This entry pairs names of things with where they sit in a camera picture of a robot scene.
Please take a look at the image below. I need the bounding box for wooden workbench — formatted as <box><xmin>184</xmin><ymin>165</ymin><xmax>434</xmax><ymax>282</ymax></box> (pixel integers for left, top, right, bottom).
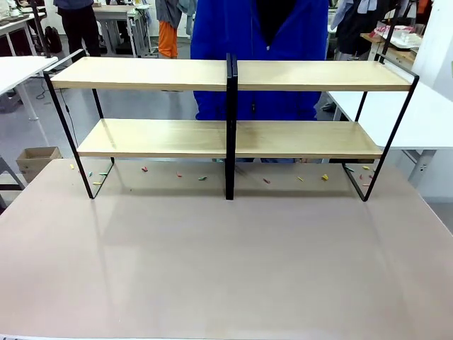
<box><xmin>360</xmin><ymin>24</ymin><xmax>424</xmax><ymax>65</ymax></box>

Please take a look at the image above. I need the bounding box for black backpack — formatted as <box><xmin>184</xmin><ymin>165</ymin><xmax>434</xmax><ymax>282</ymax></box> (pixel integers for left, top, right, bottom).
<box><xmin>44</xmin><ymin>25</ymin><xmax>64</xmax><ymax>54</ymax></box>

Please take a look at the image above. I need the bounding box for black metal pole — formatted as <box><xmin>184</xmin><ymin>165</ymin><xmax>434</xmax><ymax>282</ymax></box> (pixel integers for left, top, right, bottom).
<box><xmin>30</xmin><ymin>0</ymin><xmax>54</xmax><ymax>60</ymax></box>
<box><xmin>383</xmin><ymin>0</ymin><xmax>401</xmax><ymax>55</ymax></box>

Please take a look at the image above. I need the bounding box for white wall panel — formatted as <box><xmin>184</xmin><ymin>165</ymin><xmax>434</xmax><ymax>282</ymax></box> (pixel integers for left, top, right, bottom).
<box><xmin>411</xmin><ymin>0</ymin><xmax>453</xmax><ymax>94</ymax></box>

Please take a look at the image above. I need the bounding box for person in dark coat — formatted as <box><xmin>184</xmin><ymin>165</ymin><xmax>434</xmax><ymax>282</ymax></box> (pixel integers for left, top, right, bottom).
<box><xmin>335</xmin><ymin>0</ymin><xmax>392</xmax><ymax>62</ymax></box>

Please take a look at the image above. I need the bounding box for person in orange trousers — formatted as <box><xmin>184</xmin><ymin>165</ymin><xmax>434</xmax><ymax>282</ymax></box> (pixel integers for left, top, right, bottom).
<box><xmin>154</xmin><ymin>0</ymin><xmax>195</xmax><ymax>60</ymax></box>

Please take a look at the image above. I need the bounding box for grey white desk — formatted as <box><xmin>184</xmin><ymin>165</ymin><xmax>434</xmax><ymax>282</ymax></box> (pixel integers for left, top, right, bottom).
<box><xmin>92</xmin><ymin>4</ymin><xmax>154</xmax><ymax>58</ymax></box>

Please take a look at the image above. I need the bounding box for grey metal stand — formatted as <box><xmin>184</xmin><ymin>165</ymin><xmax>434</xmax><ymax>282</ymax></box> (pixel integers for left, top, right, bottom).
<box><xmin>0</xmin><ymin>155</ymin><xmax>26</xmax><ymax>210</ymax></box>

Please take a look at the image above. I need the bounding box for person in black clothes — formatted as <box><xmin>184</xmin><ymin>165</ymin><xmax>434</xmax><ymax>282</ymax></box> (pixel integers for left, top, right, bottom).
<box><xmin>53</xmin><ymin>0</ymin><xmax>102</xmax><ymax>60</ymax></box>

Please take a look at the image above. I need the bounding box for black cable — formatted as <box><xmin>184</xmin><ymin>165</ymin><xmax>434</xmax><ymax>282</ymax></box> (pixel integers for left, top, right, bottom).
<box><xmin>58</xmin><ymin>88</ymin><xmax>77</xmax><ymax>143</ymax></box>

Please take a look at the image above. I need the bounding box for wooden shelf unit black frame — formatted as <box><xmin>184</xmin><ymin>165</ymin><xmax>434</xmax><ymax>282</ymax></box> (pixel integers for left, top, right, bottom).
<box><xmin>42</xmin><ymin>49</ymin><xmax>234</xmax><ymax>201</ymax></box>
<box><xmin>231</xmin><ymin>52</ymin><xmax>420</xmax><ymax>203</ymax></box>

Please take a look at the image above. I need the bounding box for cardboard box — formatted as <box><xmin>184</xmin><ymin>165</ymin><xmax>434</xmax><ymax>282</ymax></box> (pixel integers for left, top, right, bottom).
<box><xmin>16</xmin><ymin>146</ymin><xmax>63</xmax><ymax>182</ymax></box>

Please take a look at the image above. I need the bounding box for person in blue jacket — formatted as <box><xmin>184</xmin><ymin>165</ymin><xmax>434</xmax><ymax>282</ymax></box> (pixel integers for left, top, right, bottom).
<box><xmin>190</xmin><ymin>0</ymin><xmax>329</xmax><ymax>164</ymax></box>

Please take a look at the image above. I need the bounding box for white side table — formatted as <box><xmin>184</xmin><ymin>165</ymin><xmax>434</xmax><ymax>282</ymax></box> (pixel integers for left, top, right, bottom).
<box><xmin>0</xmin><ymin>55</ymin><xmax>59</xmax><ymax>122</ymax></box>
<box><xmin>326</xmin><ymin>83</ymin><xmax>453</xmax><ymax>183</ymax></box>

